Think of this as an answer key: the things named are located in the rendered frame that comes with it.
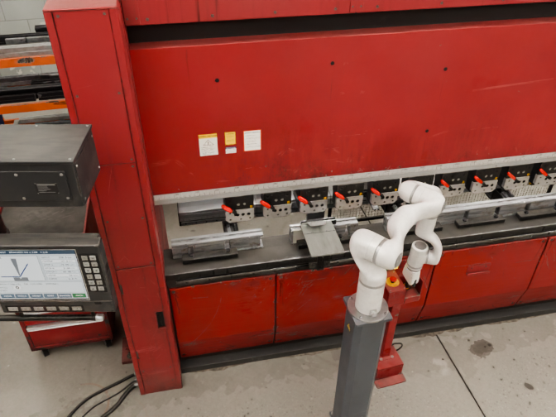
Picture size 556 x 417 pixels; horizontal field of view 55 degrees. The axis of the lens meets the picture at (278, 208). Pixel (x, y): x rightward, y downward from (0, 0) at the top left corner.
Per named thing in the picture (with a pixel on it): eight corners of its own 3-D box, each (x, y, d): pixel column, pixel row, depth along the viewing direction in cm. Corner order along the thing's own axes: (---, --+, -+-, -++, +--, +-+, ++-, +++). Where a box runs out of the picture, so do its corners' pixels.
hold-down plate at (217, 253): (183, 265, 289) (182, 261, 287) (182, 257, 293) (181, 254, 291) (237, 257, 294) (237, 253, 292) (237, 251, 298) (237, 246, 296)
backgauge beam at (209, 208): (179, 227, 313) (178, 213, 306) (178, 213, 324) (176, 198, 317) (534, 185, 350) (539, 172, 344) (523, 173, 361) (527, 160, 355)
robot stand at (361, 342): (368, 433, 306) (393, 318, 245) (338, 441, 303) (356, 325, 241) (357, 406, 320) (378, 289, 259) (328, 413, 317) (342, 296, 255)
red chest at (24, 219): (36, 365, 341) (-15, 248, 279) (46, 306, 379) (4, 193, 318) (117, 352, 349) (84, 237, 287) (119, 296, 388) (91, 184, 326)
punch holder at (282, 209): (263, 218, 286) (263, 194, 276) (261, 209, 293) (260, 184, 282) (290, 215, 288) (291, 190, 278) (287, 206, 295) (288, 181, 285)
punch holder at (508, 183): (502, 190, 309) (510, 166, 299) (495, 182, 315) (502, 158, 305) (525, 187, 311) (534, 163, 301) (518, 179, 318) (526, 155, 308)
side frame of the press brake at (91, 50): (141, 395, 324) (41, 9, 183) (141, 294, 390) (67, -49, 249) (182, 389, 328) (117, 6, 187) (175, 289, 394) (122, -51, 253)
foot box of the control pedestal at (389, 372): (377, 389, 329) (380, 377, 322) (361, 357, 348) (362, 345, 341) (406, 381, 334) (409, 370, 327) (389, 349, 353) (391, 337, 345)
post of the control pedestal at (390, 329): (381, 357, 333) (394, 298, 300) (378, 351, 337) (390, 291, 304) (389, 356, 335) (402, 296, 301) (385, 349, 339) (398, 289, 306)
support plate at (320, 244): (311, 257, 278) (311, 256, 277) (299, 226, 298) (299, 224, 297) (344, 253, 281) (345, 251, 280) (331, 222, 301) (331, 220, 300)
